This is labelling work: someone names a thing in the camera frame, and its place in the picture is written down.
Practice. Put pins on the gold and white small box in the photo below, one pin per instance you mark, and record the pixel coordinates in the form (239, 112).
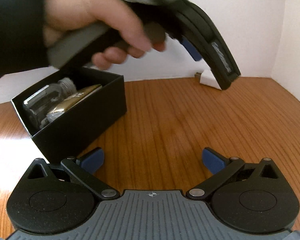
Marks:
(71, 101)

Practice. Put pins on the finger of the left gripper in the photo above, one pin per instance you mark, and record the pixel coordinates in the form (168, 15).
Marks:
(190, 48)
(199, 30)

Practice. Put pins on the glass jar with label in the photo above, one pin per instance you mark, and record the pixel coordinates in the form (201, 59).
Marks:
(42, 101)

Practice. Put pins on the person's left hand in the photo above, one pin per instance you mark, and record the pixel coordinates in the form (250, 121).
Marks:
(100, 22)

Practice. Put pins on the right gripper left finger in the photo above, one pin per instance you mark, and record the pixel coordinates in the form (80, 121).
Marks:
(82, 170)

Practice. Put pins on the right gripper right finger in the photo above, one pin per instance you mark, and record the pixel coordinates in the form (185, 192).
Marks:
(222, 169)

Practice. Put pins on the black cardboard box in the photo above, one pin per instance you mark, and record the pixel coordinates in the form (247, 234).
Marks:
(75, 130)

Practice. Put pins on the white power adapter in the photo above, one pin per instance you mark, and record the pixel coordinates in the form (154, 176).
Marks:
(207, 78)

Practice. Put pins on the black left sleeve forearm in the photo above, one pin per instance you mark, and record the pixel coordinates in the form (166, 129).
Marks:
(21, 36)

